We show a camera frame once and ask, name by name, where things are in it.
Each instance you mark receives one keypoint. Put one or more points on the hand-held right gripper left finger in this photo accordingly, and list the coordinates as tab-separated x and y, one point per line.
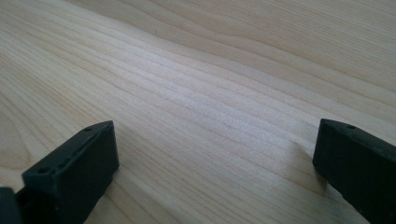
72	174

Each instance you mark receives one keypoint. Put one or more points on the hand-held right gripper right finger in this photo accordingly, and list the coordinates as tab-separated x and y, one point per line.
358	165

